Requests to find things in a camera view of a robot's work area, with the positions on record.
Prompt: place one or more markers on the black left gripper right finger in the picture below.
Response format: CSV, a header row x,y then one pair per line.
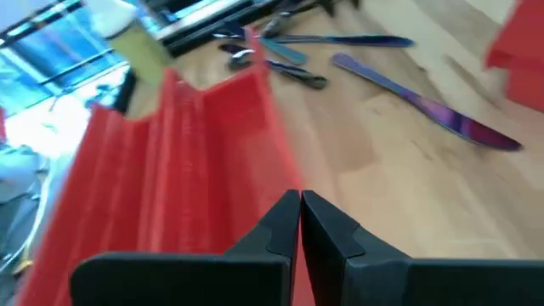
x,y
382,280

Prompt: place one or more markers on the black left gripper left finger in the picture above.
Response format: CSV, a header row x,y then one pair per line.
x,y
191,280

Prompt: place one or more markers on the red plastic bin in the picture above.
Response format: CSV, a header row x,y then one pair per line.
x,y
106,191
212,170
518,51

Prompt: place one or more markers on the spray bottle with yellow label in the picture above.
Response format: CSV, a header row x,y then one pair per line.
x,y
140,55

